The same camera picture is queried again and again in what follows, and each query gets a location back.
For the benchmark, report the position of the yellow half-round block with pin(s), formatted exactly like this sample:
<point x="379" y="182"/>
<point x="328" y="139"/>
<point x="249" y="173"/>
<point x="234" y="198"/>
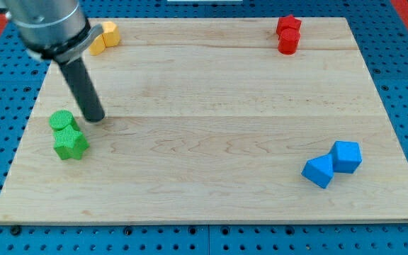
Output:
<point x="97" y="46"/>

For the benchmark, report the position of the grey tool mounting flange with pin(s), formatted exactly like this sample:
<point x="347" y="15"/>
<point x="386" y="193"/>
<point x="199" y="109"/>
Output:
<point x="68" y="51"/>

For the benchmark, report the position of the red star block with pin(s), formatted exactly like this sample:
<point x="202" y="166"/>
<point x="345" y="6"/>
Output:
<point x="288" y="22"/>

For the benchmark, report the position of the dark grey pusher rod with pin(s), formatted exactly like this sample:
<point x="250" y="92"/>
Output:
<point x="82" y="88"/>

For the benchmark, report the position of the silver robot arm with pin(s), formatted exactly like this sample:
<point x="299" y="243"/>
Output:
<point x="58" y="30"/>

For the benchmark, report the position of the wooden board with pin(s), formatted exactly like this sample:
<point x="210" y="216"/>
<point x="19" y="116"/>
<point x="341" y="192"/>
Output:
<point x="208" y="124"/>

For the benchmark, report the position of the yellow hexagon block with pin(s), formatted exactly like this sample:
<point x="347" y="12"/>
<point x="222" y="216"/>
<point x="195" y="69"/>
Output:
<point x="111" y="34"/>

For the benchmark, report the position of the blue wedge block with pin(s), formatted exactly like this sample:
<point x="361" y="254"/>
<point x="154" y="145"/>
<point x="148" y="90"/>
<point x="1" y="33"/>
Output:
<point x="319" y="170"/>

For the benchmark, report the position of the green cylinder block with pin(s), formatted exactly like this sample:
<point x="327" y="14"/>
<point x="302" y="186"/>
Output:
<point x="62" y="118"/>

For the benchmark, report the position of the blue cube block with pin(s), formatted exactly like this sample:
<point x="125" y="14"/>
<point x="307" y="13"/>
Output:
<point x="346" y="156"/>

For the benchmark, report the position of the red cylinder block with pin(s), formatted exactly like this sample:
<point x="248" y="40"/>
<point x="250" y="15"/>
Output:
<point x="288" y="41"/>

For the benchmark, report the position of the green star block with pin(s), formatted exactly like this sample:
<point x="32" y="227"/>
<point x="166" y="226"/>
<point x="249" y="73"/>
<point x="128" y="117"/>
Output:
<point x="70" y="143"/>

